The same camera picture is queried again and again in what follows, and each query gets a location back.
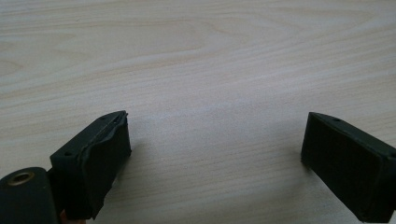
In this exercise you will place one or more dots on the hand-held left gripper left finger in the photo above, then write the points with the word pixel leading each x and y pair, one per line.
pixel 93 161

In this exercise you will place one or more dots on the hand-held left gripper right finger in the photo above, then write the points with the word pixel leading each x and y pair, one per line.
pixel 351 165

